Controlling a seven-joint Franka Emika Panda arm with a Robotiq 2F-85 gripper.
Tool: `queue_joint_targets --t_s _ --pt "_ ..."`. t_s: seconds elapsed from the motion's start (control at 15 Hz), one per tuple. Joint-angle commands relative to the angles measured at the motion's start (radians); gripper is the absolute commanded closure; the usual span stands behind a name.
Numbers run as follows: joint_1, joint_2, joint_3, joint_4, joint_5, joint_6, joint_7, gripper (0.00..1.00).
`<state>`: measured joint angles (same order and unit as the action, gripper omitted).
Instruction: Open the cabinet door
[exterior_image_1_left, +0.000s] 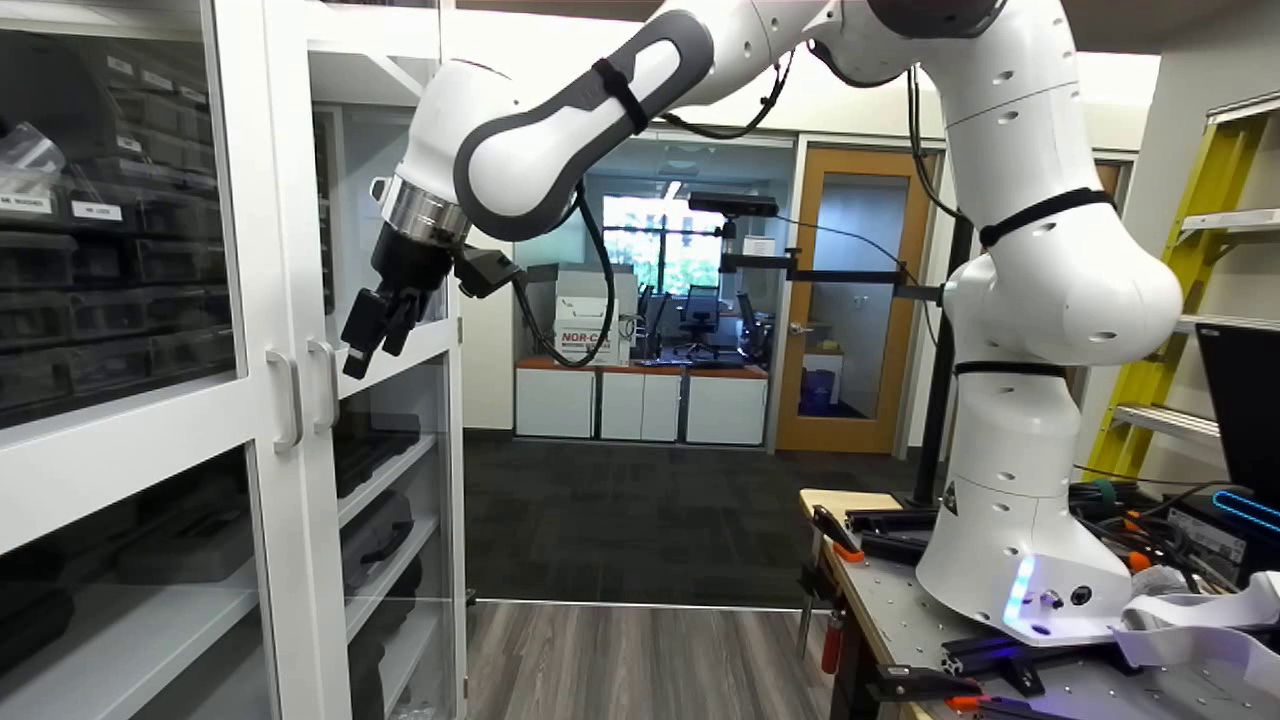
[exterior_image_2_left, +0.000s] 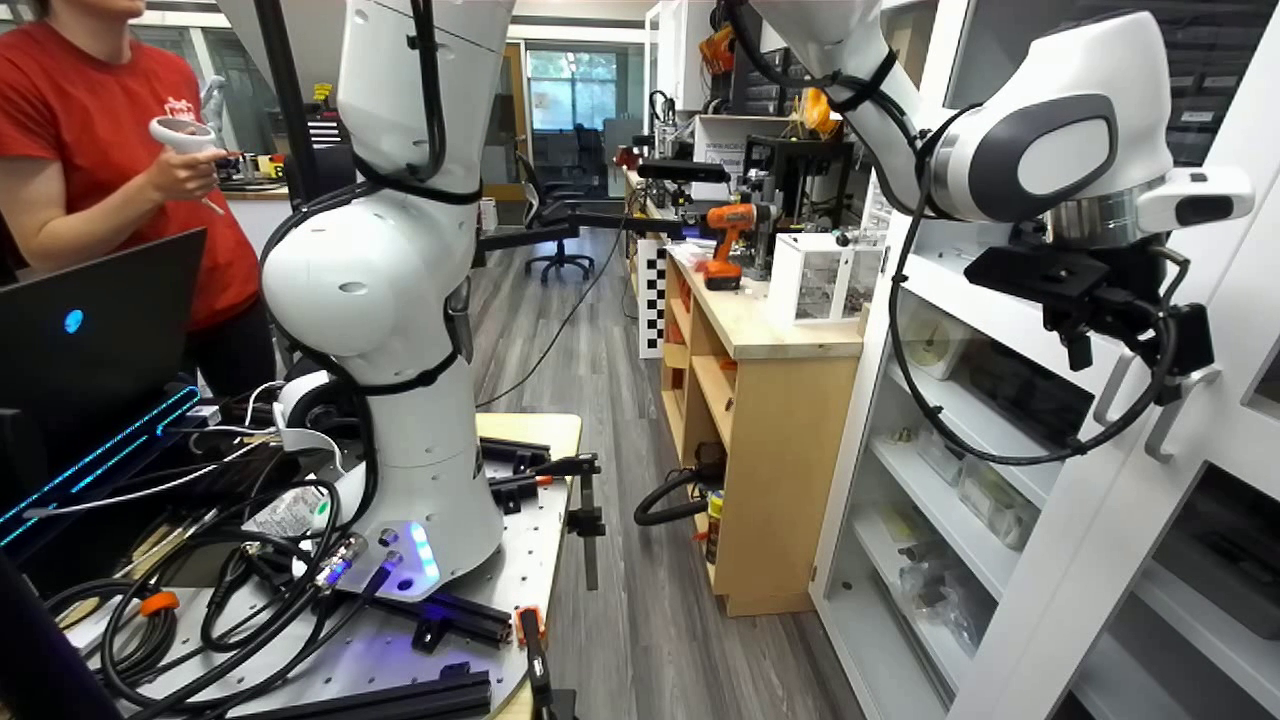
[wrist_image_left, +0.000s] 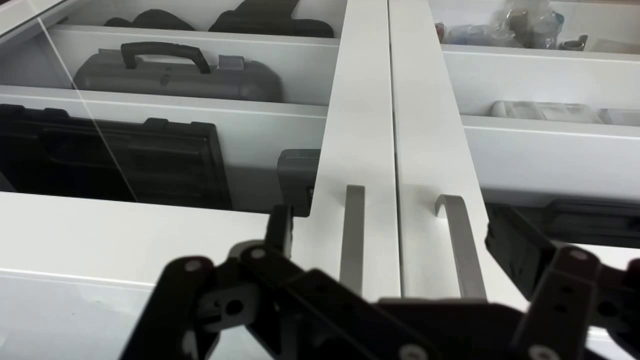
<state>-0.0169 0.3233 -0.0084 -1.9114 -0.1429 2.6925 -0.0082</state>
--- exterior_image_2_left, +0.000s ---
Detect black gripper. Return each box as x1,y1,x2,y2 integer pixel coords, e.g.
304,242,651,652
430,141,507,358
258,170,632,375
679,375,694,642
1090,242,1221,407

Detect silver cabinet door handle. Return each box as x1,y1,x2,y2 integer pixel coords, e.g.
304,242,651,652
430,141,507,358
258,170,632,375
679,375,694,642
1140,372,1224,464
1093,352,1140,433

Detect white glass cabinet door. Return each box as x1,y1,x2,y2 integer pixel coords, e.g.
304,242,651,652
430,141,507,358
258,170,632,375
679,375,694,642
811,272,1173,720
1051,337,1280,720

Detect white handheld controller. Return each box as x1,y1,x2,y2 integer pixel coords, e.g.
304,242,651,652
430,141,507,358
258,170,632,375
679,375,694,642
145,75,233,161

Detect person's right forearm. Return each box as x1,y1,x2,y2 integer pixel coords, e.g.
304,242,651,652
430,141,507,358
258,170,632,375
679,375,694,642
0,157,171,272

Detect white shelf cabinet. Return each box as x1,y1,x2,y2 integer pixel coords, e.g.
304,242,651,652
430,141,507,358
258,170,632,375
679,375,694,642
809,0,1280,720

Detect person's right hand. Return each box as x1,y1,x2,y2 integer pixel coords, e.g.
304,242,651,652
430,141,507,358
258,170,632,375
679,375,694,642
138,141,238,206

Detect black plastic case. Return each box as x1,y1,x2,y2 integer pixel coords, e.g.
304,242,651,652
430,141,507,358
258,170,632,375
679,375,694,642
950,331,1102,460

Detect clear plastic bag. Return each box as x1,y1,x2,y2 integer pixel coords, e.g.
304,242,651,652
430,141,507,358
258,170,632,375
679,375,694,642
906,422,1049,551

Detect black small parts organizer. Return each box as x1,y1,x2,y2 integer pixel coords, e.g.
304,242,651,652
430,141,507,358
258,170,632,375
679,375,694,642
1103,0,1280,170

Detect grey items upper right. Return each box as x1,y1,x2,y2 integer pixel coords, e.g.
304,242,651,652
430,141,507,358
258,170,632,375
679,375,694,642
886,523,999,649

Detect white clear box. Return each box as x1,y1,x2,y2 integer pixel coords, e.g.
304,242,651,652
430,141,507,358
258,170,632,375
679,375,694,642
767,229,887,329

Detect wooden workbench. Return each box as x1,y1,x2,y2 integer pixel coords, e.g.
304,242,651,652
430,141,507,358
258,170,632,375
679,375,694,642
657,236,873,618

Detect checkerboard calibration board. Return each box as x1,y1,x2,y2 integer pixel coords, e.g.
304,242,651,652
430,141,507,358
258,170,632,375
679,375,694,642
637,233,674,364

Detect black office chair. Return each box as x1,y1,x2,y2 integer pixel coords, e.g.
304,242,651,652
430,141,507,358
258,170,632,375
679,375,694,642
515,157,610,288

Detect black bar clamp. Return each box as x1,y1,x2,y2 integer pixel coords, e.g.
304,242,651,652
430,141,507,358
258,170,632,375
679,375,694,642
475,433,612,592

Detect orange black clamp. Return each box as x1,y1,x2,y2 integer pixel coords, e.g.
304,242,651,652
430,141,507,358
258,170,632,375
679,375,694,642
515,602,582,720

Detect black aluminium extrusion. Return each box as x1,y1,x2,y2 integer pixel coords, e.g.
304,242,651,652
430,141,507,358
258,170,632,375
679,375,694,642
238,661,497,720

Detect orange tool grip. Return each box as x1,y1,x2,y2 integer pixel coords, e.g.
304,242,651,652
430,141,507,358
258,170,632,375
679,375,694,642
133,582,186,618

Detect black laptop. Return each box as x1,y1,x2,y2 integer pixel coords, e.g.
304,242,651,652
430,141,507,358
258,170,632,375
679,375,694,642
0,229,213,450

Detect blue edged black case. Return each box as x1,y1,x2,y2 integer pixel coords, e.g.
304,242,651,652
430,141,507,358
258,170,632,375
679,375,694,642
0,378,204,551

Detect person in red shirt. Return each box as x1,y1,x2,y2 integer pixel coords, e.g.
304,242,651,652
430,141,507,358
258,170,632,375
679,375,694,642
0,0,279,402

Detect dark navy rounded object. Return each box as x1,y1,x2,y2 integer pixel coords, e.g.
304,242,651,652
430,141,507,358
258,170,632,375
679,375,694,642
0,555,128,720

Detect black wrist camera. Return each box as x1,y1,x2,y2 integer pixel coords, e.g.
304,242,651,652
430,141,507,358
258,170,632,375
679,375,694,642
963,242,1111,307

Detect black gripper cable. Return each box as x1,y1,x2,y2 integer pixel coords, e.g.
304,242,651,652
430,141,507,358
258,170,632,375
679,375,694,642
716,0,1189,470

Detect orange cordless drill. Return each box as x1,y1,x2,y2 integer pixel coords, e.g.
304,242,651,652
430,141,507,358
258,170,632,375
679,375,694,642
697,196,765,291

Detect black hose loop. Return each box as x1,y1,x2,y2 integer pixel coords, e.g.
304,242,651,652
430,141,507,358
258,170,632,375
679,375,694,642
627,457,730,533

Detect thin black floor cable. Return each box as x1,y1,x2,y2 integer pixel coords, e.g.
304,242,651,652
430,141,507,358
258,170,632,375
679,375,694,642
475,224,632,410

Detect black bracket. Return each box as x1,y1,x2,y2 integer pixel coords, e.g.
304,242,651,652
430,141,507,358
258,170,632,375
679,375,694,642
411,592,519,654

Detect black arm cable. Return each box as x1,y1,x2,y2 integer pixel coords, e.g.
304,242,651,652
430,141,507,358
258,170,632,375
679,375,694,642
247,0,489,402

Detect black cable coil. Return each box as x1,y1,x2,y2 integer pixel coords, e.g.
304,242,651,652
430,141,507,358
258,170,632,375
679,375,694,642
43,523,406,720

